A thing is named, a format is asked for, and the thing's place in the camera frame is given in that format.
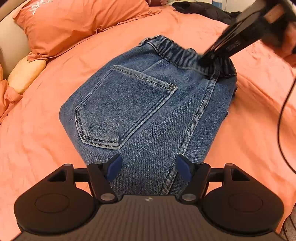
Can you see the beige upholstered headboard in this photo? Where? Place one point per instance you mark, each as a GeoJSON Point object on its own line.
{"type": "Point", "coordinates": [14, 43]}

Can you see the orange bed sheet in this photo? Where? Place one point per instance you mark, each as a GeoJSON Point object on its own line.
{"type": "Point", "coordinates": [34, 142]}

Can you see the small yellow cushion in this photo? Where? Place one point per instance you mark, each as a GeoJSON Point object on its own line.
{"type": "Point", "coordinates": [24, 73]}

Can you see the blue denim jeans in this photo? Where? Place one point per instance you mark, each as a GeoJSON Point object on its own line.
{"type": "Point", "coordinates": [149, 105]}

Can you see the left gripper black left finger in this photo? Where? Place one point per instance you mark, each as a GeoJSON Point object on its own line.
{"type": "Point", "coordinates": [100, 177]}

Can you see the operator knee grey checked shorts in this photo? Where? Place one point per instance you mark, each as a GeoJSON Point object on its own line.
{"type": "Point", "coordinates": [288, 230]}

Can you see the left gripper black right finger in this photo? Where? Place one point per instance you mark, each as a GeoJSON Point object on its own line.
{"type": "Point", "coordinates": [195, 176]}

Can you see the right orange pillow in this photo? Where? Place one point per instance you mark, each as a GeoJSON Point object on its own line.
{"type": "Point", "coordinates": [54, 27]}

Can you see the black puffer jacket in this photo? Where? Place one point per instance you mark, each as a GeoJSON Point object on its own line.
{"type": "Point", "coordinates": [207, 10]}

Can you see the left orange pillow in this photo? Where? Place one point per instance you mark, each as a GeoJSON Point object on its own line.
{"type": "Point", "coordinates": [8, 97]}

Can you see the operator right hand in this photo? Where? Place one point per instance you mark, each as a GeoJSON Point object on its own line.
{"type": "Point", "coordinates": [289, 44]}

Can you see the orange pillow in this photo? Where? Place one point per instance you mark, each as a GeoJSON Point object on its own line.
{"type": "Point", "coordinates": [54, 27]}
{"type": "Point", "coordinates": [8, 97]}

